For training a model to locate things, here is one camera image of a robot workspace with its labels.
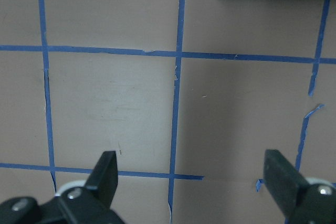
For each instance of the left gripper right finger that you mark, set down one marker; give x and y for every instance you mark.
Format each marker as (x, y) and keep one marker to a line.
(300, 199)

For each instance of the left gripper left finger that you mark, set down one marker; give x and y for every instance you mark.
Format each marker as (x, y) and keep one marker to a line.
(91, 202)

